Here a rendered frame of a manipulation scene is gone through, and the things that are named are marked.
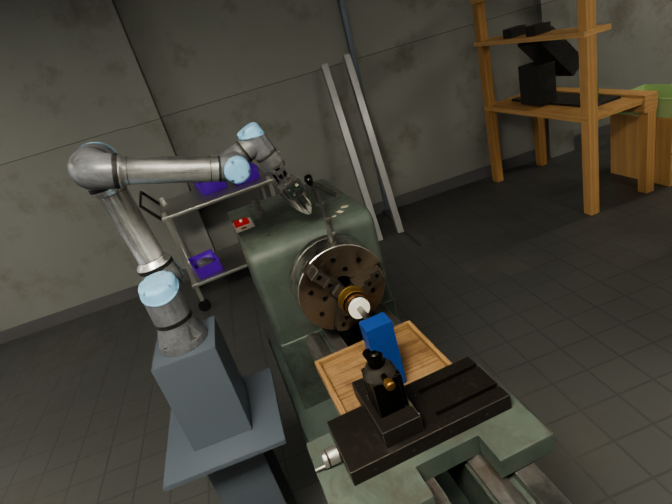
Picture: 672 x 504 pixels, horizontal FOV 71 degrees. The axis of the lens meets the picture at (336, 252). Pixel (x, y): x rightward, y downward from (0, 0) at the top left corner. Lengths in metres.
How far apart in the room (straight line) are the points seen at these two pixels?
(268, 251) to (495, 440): 0.93
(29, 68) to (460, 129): 3.95
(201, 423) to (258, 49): 3.55
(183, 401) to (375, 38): 3.89
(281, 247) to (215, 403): 0.56
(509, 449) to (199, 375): 0.91
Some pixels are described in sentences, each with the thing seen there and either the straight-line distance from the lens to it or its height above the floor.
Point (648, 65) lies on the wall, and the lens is 6.56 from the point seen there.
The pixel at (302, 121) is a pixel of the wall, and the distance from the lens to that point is 4.67.
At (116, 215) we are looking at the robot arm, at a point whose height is 1.53.
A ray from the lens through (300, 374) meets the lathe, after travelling 1.90.
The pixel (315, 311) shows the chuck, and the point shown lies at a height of 1.04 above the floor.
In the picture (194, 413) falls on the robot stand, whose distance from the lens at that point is 1.65.
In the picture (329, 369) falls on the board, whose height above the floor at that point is 0.88.
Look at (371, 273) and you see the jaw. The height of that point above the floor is 1.11.
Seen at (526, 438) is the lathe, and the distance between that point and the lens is 1.24.
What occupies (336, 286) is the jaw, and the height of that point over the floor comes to 1.13.
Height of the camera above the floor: 1.86
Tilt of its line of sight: 25 degrees down
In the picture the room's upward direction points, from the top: 16 degrees counter-clockwise
